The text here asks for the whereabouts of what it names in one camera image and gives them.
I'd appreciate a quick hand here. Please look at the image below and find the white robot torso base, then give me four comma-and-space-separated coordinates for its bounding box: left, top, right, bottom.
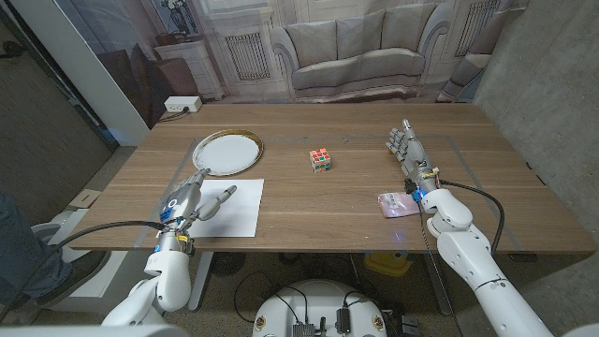
252, 279, 388, 337

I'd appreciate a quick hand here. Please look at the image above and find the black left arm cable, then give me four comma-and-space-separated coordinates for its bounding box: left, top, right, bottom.
0, 220, 166, 319

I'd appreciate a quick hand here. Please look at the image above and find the printed living room backdrop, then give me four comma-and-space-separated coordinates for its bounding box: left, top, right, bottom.
53, 0, 530, 130

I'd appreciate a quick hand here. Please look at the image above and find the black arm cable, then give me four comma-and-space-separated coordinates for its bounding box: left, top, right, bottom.
0, 220, 166, 319
438, 179, 506, 256

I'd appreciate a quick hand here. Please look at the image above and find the pink plastic packet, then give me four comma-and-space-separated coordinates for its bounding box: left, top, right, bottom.
376, 191, 422, 219

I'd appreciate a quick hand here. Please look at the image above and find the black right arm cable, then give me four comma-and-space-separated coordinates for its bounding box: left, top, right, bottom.
438, 179, 506, 256

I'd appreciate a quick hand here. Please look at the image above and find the Rubik's cube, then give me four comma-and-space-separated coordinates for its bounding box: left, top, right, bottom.
309, 147, 332, 174

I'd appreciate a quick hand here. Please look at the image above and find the person in blue jeans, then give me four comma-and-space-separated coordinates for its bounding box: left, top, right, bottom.
0, 189, 111, 310

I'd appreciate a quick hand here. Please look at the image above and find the yellow object under table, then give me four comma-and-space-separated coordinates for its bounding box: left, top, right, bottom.
363, 251, 413, 277

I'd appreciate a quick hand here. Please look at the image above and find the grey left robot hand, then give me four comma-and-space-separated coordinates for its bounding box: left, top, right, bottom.
158, 168, 239, 230

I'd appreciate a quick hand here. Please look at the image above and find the white paper sheet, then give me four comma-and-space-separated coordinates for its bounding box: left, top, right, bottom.
186, 178, 266, 239

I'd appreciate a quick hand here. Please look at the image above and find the gold-rimmed paper plate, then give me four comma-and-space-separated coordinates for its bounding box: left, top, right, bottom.
192, 128, 265, 178

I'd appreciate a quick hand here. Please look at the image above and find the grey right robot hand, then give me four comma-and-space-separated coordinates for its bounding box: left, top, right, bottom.
386, 118, 441, 196

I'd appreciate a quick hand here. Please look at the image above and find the black round floor fan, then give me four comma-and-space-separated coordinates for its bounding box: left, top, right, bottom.
210, 251, 247, 278

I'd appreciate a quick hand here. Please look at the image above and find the white power strip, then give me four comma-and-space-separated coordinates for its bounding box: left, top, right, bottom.
163, 95, 203, 113

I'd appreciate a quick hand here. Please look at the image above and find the white floor stand base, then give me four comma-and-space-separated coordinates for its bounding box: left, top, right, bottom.
30, 208, 95, 263

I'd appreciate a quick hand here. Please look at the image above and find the grey table leg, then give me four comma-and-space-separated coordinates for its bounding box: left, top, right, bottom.
423, 252, 453, 315

